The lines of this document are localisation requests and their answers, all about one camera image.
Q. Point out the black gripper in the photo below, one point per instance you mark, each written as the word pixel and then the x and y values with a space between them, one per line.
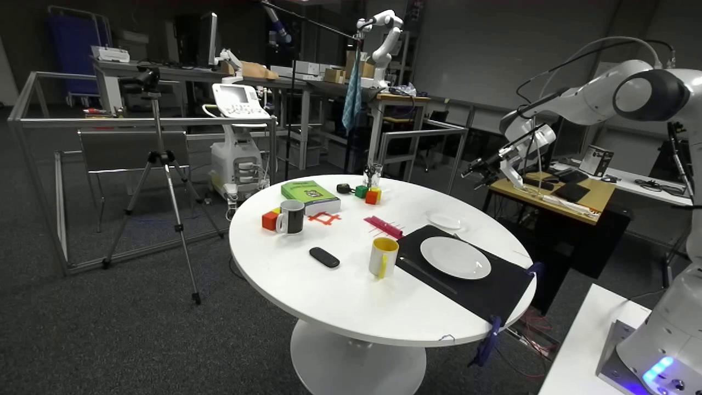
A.
pixel 505 158

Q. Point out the white robot base platform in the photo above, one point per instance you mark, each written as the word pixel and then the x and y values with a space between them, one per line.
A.
pixel 577 352

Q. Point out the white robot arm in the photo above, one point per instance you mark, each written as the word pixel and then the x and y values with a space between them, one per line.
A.
pixel 600 96

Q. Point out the large white plate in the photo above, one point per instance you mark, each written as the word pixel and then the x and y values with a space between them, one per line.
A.
pixel 452 257

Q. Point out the wooden side table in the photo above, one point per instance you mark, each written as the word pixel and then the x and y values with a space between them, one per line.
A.
pixel 577 198

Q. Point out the clear glass with pens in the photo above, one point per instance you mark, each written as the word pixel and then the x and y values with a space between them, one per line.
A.
pixel 373 179

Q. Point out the red cube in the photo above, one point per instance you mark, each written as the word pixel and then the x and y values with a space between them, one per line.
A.
pixel 373 197

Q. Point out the pink strip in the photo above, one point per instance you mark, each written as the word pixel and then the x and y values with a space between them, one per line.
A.
pixel 384 227

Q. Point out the blue clamp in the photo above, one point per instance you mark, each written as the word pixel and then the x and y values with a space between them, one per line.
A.
pixel 486 347
pixel 536 268

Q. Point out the black placemat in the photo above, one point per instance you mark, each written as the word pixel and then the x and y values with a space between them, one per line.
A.
pixel 497 293

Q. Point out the white mug yellow inside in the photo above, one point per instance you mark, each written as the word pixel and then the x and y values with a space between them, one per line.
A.
pixel 382 263

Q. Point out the small black object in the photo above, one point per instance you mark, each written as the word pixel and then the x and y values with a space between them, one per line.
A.
pixel 343 188

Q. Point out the teal hanging cloth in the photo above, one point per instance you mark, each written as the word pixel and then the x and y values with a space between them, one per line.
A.
pixel 351 100

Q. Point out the small white background robot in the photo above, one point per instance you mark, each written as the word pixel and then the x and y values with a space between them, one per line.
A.
pixel 386 45

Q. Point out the green book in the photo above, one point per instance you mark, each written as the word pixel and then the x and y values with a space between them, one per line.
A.
pixel 307 192

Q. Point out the black remote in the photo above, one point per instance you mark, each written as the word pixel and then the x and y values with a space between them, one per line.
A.
pixel 323 257

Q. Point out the black mug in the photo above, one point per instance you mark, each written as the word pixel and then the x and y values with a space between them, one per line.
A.
pixel 295 218

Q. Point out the black light stand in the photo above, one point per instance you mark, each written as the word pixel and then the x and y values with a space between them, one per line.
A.
pixel 681 156

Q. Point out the orange cube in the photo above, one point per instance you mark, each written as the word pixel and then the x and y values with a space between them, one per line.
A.
pixel 269 221

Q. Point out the black boom stand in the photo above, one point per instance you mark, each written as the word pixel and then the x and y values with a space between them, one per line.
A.
pixel 314 21

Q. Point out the white medical cart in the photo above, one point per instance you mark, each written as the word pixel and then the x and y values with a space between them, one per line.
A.
pixel 238 166

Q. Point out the cardboard box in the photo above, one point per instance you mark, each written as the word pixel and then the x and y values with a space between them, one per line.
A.
pixel 257 72

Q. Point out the long grey workbench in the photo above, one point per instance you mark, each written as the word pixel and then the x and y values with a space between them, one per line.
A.
pixel 182 74

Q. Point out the blue cart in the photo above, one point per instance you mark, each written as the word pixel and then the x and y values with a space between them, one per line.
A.
pixel 72 48

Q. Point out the orange frame piece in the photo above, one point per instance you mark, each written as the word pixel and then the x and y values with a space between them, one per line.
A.
pixel 312 217

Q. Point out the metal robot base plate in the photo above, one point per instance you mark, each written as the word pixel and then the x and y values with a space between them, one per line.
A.
pixel 615 358

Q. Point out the white table pedestal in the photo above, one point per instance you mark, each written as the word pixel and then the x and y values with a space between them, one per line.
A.
pixel 351 365

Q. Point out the grey metal railing frame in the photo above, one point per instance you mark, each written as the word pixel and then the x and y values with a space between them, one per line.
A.
pixel 72 122

